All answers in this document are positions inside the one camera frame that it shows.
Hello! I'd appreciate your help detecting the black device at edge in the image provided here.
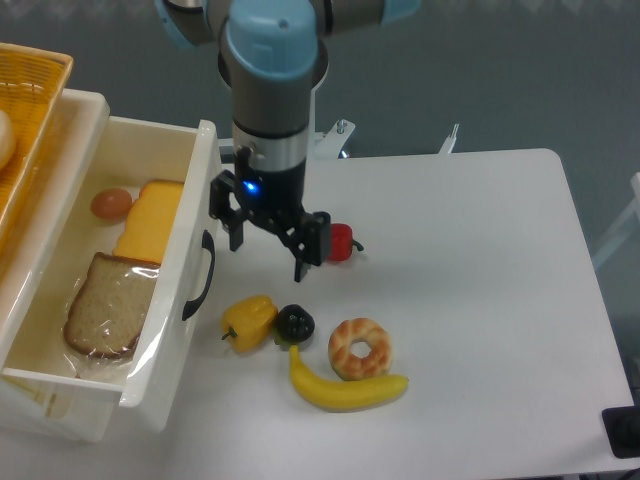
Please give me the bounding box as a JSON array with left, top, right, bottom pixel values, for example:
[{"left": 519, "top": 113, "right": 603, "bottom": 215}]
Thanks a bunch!
[{"left": 602, "top": 406, "right": 639, "bottom": 459}]

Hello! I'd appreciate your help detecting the yellow woven basket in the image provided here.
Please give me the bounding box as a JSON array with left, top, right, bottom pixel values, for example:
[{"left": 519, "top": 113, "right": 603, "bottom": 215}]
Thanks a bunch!
[{"left": 1, "top": 43, "right": 74, "bottom": 245}]

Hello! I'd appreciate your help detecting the white table frame bracket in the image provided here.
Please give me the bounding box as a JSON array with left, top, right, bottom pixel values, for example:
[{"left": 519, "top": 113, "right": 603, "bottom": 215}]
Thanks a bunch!
[{"left": 438, "top": 123, "right": 460, "bottom": 155}]

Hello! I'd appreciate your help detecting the white drawer cabinet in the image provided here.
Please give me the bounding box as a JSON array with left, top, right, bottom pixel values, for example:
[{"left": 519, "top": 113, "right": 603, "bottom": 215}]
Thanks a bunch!
[{"left": 1, "top": 89, "right": 109, "bottom": 441}]

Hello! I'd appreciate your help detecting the glazed bread ring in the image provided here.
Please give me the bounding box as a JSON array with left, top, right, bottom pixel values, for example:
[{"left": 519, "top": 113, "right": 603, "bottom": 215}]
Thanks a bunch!
[{"left": 327, "top": 317, "right": 395, "bottom": 382}]

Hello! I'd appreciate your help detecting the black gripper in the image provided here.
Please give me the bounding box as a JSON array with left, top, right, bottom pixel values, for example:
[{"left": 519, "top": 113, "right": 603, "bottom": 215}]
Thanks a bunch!
[{"left": 209, "top": 148, "right": 331, "bottom": 283}]

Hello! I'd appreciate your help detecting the white bread roll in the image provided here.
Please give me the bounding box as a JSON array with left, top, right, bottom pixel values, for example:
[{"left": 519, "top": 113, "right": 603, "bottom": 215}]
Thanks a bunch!
[{"left": 0, "top": 110, "right": 17, "bottom": 169}]

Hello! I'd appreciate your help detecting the yellow cake slice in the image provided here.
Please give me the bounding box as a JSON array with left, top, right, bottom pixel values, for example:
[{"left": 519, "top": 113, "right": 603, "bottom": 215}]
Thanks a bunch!
[{"left": 112, "top": 180, "right": 184, "bottom": 265}]

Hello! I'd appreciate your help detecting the white top drawer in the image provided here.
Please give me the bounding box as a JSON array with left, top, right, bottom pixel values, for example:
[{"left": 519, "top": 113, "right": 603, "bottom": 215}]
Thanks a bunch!
[{"left": 0, "top": 115, "right": 225, "bottom": 434}]

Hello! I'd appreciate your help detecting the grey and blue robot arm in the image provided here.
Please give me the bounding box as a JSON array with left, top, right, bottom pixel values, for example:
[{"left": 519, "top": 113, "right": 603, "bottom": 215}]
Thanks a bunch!
[{"left": 155, "top": 0, "right": 420, "bottom": 281}]

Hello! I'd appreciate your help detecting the yellow bell pepper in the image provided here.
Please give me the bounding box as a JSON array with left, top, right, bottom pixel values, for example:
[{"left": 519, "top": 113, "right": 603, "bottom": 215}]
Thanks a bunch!
[{"left": 220, "top": 295, "right": 278, "bottom": 354}]

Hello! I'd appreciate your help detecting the yellow banana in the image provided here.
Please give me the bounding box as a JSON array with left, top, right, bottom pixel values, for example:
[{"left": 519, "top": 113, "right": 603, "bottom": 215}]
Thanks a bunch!
[{"left": 289, "top": 345, "right": 409, "bottom": 412}]

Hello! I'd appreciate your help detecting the brown bread slice wrapped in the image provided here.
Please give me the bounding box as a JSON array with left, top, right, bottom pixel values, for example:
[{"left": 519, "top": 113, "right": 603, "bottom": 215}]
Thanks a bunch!
[{"left": 63, "top": 252, "right": 160, "bottom": 359}]

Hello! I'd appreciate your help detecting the red bell pepper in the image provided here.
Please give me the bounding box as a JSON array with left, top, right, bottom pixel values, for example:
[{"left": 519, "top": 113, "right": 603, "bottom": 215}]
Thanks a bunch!
[{"left": 327, "top": 223, "right": 364, "bottom": 262}]

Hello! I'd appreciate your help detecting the brown egg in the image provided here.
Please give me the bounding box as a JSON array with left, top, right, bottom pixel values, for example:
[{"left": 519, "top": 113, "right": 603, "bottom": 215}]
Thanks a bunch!
[{"left": 90, "top": 188, "right": 133, "bottom": 220}]

